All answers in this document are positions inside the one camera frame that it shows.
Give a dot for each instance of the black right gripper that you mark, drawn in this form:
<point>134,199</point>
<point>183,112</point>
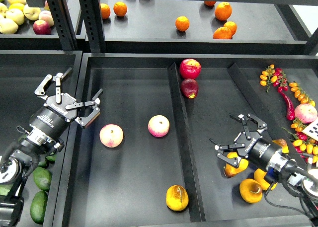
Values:
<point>263,153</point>

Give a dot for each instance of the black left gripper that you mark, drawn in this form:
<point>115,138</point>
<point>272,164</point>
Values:
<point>60,110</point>

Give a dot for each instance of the dark green avocado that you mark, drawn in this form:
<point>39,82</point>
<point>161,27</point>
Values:
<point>5,189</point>

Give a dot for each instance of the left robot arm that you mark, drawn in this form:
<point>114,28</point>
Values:
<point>21,158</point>

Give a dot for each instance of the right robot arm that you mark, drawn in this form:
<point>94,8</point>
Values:
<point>300,183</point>

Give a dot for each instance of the yellow pear with stem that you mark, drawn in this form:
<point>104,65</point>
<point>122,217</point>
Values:
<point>259,176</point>

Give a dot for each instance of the green avocado lower left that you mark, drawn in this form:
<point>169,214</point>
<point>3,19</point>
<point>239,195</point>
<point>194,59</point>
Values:
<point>43,162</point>

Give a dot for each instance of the pale yellow pear front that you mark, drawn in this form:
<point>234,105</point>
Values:
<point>8,26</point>

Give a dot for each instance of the green avocado bottom left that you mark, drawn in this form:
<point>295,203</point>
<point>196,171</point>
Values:
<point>38,207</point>

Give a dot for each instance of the red chili pepper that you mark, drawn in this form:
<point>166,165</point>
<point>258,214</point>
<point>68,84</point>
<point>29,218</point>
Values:
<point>290,110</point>

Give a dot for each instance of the cherry tomato bunch lower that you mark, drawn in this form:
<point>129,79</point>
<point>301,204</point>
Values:
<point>307,147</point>

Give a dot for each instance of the cherry tomato bunch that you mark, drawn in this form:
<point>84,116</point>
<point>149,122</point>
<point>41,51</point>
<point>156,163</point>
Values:
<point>307,147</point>
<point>274,77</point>

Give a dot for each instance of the black left bin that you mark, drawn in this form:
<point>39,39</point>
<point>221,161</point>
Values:
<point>20,74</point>

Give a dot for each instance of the black bin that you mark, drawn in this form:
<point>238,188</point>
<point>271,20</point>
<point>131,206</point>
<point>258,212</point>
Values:
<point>126,186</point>
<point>20,74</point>

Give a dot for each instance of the pink apple left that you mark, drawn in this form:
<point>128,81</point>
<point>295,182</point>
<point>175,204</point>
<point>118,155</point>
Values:
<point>111,135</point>

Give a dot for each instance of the pink apple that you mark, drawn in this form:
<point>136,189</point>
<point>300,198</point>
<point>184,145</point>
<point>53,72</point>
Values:
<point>111,135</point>
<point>158,126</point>

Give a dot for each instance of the pink apple right bin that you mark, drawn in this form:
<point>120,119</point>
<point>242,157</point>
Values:
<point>306,113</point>

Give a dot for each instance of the white checker marker card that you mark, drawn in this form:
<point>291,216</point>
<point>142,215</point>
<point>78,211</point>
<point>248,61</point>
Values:
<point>311,130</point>

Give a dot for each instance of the cherry tomato bunch upper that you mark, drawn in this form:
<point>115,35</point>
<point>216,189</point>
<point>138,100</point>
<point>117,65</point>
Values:
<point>274,77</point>

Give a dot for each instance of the dark red apple lower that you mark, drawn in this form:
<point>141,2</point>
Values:
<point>189,88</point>

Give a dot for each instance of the red apple on shelf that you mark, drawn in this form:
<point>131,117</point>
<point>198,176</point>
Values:
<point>41,27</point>

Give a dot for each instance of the pink apple centre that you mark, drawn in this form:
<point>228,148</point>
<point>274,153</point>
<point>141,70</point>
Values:
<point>158,126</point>

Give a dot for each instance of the red apple upper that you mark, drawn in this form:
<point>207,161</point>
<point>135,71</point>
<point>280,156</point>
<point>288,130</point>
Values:
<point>190,68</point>

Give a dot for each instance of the pale yellow apple shelf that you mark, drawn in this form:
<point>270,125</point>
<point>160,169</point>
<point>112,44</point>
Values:
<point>32,13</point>

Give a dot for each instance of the black centre bin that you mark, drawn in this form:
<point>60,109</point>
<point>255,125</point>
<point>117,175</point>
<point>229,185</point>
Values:
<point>126,186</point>

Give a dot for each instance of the orange on shelf left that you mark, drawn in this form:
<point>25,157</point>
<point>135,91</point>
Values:
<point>120,8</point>

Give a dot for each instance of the front right orange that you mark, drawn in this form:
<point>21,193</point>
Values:
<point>222,33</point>

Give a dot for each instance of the small right orange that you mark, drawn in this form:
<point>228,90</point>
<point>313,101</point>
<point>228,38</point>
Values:
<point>232,26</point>

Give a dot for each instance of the large orange on shelf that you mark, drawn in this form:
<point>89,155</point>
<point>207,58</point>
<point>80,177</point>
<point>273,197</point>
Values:
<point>223,11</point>

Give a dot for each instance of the orange on shelf centre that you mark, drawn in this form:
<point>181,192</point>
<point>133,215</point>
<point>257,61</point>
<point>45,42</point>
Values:
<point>182,23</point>

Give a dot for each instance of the orange at shelf back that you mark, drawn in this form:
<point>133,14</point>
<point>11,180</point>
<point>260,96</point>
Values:
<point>209,3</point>

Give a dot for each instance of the orange at shelf post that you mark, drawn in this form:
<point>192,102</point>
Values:
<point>105,10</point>

